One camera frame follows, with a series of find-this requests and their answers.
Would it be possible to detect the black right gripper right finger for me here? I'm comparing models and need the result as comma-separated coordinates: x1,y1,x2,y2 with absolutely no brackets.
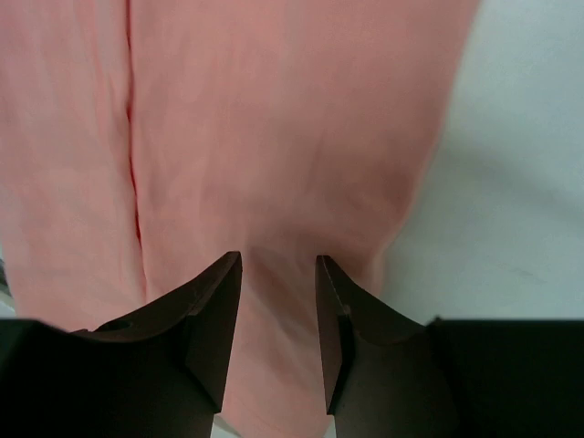
316,255,583,437

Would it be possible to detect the pink t-shirt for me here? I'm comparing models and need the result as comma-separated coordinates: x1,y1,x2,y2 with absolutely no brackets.
1,1,478,437

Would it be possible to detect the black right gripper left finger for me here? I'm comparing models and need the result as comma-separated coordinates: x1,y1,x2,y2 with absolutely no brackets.
1,252,242,437

